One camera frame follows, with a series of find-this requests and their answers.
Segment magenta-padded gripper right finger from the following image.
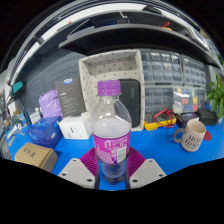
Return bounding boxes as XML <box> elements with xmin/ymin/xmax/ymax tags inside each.
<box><xmin>124</xmin><ymin>147</ymin><xmax>167</xmax><ymax>190</ymax></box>

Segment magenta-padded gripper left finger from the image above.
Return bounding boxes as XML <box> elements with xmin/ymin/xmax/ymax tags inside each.
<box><xmin>58</xmin><ymin>147</ymin><xmax>101</xmax><ymax>190</ymax></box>

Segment clear bottle with purple cap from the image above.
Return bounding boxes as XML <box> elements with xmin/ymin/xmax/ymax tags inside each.
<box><xmin>90</xmin><ymin>79</ymin><xmax>133</xmax><ymax>186</ymax></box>

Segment white carton box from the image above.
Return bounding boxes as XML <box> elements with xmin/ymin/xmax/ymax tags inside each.
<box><xmin>58</xmin><ymin>111</ymin><xmax>93</xmax><ymax>140</ymax></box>

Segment yellow multimeter with leads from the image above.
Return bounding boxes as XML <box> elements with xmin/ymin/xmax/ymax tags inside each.
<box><xmin>143</xmin><ymin>107</ymin><xmax>177</xmax><ymax>132</ymax></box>

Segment brown cardboard box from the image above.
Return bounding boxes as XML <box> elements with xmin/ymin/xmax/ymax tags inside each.
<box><xmin>14</xmin><ymin>142</ymin><xmax>59</xmax><ymax>173</ymax></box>

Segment blue printed box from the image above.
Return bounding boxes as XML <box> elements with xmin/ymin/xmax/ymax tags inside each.
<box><xmin>26</xmin><ymin>116</ymin><xmax>64</xmax><ymax>149</ymax></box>

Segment beige patterned mug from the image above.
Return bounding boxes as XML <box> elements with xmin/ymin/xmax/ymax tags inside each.
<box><xmin>173</xmin><ymin>119</ymin><xmax>207</xmax><ymax>153</ymax></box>

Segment dark box with label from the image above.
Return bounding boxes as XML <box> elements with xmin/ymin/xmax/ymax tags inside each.
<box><xmin>174</xmin><ymin>111</ymin><xmax>200</xmax><ymax>129</ymax></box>

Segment small white labelled box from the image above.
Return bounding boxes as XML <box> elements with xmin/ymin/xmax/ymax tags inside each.
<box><xmin>29</xmin><ymin>110</ymin><xmax>43</xmax><ymax>125</ymax></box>

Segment flat round red coaster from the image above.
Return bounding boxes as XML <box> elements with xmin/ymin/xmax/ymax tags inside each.
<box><xmin>203</xmin><ymin>130</ymin><xmax>213</xmax><ymax>142</ymax></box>

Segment black zip case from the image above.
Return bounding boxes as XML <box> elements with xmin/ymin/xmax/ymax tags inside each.
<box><xmin>119</xmin><ymin>78</ymin><xmax>141</xmax><ymax>128</ymax></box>

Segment purple plastic bag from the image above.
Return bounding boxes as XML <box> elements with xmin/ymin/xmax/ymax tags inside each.
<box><xmin>38</xmin><ymin>89</ymin><xmax>64</xmax><ymax>119</ymax></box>

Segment dark grey flat package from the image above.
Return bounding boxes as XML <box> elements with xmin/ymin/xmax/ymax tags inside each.
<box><xmin>55</xmin><ymin>77</ymin><xmax>87</xmax><ymax>118</ymax></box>

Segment grey small-drawer cabinet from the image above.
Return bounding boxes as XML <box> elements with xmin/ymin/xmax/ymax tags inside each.
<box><xmin>196</xmin><ymin>87</ymin><xmax>208</xmax><ymax>109</ymax></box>
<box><xmin>139</xmin><ymin>49</ymin><xmax>184</xmax><ymax>84</ymax></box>
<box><xmin>143</xmin><ymin>83</ymin><xmax>175</xmax><ymax>114</ymax></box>
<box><xmin>181</xmin><ymin>55</ymin><xmax>208</xmax><ymax>88</ymax></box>

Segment clear compartment parts box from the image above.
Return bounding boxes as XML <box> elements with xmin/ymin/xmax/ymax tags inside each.
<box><xmin>172</xmin><ymin>87</ymin><xmax>199</xmax><ymax>114</ymax></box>

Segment plain black box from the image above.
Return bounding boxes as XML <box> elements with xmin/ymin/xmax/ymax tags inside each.
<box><xmin>196</xmin><ymin>108</ymin><xmax>219</xmax><ymax>126</ymax></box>

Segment green potted plant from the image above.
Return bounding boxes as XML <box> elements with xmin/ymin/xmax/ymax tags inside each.
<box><xmin>205</xmin><ymin>73</ymin><xmax>224</xmax><ymax>119</ymax></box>

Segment teal plastic holder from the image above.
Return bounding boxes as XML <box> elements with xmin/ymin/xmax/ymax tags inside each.
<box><xmin>11</xmin><ymin>80</ymin><xmax>26</xmax><ymax>95</ymax></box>

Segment white dotted storage tray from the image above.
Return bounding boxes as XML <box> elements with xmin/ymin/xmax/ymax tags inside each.
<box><xmin>78</xmin><ymin>49</ymin><xmax>146</xmax><ymax>132</ymax></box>

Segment dark overhead shelf unit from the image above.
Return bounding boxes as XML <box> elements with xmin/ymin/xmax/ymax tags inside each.
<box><xmin>8</xmin><ymin>0</ymin><xmax>224</xmax><ymax>68</ymax></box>

